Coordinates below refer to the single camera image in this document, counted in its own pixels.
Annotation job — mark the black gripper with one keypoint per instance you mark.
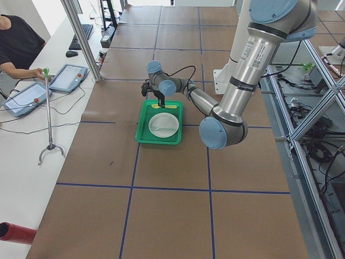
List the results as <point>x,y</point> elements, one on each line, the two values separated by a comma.
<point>160,97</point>

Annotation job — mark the yellow plastic spoon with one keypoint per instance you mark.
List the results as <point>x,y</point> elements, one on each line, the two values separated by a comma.
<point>166,106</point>

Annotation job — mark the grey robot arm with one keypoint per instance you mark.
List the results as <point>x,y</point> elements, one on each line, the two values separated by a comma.
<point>265,25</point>

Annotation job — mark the white round plate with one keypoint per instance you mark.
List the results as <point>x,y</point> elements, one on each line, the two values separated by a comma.
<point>163,125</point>

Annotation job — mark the green plastic tray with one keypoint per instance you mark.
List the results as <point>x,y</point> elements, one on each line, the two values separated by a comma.
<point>143,134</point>

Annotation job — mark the blue teach pendant far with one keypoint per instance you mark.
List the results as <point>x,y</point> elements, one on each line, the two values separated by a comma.
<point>68,78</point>

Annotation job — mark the blue teach pendant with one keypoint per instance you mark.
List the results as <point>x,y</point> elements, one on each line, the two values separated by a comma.
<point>68,78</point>
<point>26,100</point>

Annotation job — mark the black computer mouse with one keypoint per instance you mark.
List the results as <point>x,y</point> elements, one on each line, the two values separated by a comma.
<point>71,53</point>

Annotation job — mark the blue teach pendant near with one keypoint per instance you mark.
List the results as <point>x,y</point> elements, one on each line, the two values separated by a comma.
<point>26,100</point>

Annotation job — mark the person in black shirt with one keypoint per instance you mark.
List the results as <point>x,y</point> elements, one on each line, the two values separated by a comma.
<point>20,46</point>

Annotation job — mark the red cylinder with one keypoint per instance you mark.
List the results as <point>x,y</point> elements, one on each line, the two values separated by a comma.
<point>17,234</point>

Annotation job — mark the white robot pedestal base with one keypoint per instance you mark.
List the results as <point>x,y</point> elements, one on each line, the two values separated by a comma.
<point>222,77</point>

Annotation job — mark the green handled reacher grabber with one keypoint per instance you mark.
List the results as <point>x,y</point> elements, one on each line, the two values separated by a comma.
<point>51,145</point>

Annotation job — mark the aluminium frame post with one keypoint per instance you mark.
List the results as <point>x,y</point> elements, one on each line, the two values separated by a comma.
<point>72,15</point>

